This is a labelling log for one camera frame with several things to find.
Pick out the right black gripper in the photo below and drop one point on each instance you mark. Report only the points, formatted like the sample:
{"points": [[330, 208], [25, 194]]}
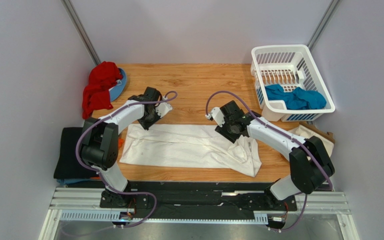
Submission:
{"points": [[227, 133]]}

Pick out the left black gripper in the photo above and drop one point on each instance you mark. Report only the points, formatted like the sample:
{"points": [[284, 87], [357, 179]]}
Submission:
{"points": [[147, 125]]}

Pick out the white printed t-shirt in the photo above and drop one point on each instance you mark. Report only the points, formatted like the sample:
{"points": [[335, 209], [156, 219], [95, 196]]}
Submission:
{"points": [[189, 146]]}

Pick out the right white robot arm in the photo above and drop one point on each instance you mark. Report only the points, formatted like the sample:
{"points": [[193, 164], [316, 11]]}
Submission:
{"points": [[309, 162]]}

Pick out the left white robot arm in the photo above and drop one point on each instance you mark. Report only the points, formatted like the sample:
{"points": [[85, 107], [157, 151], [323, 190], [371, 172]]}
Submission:
{"points": [[97, 148]]}

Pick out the blue cloth under stack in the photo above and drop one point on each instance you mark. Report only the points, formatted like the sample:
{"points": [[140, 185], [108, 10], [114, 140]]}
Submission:
{"points": [[69, 181]]}

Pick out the orange t-shirt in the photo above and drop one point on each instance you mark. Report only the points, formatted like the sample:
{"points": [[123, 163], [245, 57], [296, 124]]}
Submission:
{"points": [[120, 145]]}

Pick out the light blue cap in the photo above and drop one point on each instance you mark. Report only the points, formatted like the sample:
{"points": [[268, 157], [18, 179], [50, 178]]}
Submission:
{"points": [[118, 89]]}

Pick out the red t-shirt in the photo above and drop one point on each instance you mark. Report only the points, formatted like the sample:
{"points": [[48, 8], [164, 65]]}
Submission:
{"points": [[96, 95]]}

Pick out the teal blue t-shirt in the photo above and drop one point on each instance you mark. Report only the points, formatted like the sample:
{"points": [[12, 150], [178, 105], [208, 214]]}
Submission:
{"points": [[298, 99]]}

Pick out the cream tote bag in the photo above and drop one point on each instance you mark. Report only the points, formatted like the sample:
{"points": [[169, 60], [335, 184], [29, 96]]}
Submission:
{"points": [[306, 131]]}

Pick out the white plastic basket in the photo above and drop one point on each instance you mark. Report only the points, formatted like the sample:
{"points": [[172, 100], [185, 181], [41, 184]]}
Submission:
{"points": [[290, 66]]}

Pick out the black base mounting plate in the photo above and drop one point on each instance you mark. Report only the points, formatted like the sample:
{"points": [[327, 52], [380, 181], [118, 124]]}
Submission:
{"points": [[196, 200]]}

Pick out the black folded t-shirt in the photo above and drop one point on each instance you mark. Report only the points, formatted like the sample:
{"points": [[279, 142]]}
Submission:
{"points": [[67, 167]]}

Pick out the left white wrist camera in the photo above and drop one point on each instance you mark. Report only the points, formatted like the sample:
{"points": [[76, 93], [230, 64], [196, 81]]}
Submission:
{"points": [[163, 108]]}

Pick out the aluminium rail frame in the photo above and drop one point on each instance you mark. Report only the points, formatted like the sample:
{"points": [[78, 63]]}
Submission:
{"points": [[81, 204]]}

